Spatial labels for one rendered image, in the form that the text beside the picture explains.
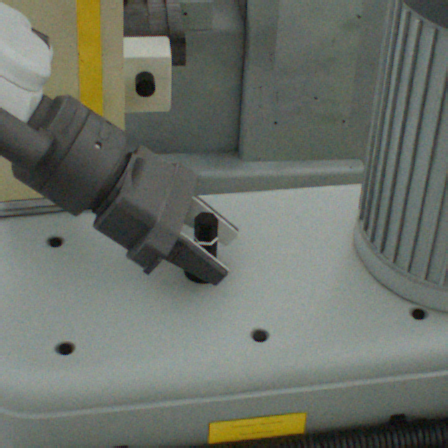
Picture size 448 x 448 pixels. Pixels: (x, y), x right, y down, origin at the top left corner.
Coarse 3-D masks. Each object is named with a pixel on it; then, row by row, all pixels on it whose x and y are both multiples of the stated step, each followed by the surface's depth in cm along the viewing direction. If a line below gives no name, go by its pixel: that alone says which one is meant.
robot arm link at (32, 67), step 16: (0, 32) 90; (16, 32) 94; (32, 32) 97; (0, 48) 88; (16, 48) 89; (32, 48) 93; (0, 64) 88; (16, 64) 88; (32, 64) 89; (48, 64) 92; (16, 80) 89; (32, 80) 89
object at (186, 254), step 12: (180, 240) 94; (180, 252) 95; (192, 252) 94; (204, 252) 95; (180, 264) 96; (192, 264) 95; (204, 264) 95; (216, 264) 95; (204, 276) 96; (216, 276) 96
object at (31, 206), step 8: (8, 200) 106; (16, 200) 106; (24, 200) 106; (32, 200) 106; (40, 200) 106; (48, 200) 106; (0, 208) 104; (8, 208) 105; (16, 208) 105; (24, 208) 105; (32, 208) 105; (40, 208) 105; (48, 208) 105; (56, 208) 105; (88, 208) 106; (0, 216) 104; (8, 216) 105
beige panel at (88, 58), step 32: (0, 0) 263; (32, 0) 265; (64, 0) 267; (96, 0) 268; (64, 32) 272; (96, 32) 273; (64, 64) 278; (96, 64) 279; (96, 96) 285; (0, 160) 293; (0, 192) 300; (32, 192) 302
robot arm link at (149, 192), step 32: (96, 128) 91; (64, 160) 90; (96, 160) 91; (128, 160) 94; (160, 160) 97; (64, 192) 91; (96, 192) 91; (128, 192) 92; (160, 192) 94; (192, 192) 97; (96, 224) 93; (128, 224) 92; (160, 224) 92; (128, 256) 93; (160, 256) 92
